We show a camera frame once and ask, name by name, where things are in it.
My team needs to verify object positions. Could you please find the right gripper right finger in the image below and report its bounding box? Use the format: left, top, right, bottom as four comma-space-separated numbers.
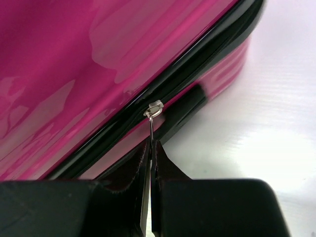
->
151, 140, 284, 237

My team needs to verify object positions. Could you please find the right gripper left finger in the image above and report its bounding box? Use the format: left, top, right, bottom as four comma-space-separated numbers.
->
0, 142, 150, 237

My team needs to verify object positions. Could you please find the pink teal kids suitcase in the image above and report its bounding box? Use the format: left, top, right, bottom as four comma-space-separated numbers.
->
0, 0, 265, 181

